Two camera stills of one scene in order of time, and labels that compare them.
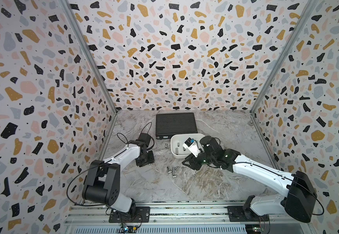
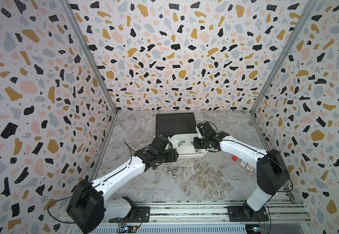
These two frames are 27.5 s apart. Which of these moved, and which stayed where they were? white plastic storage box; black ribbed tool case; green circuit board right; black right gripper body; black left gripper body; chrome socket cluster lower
Moved: black right gripper body; black left gripper body
Stayed: white plastic storage box; green circuit board right; black ribbed tool case; chrome socket cluster lower
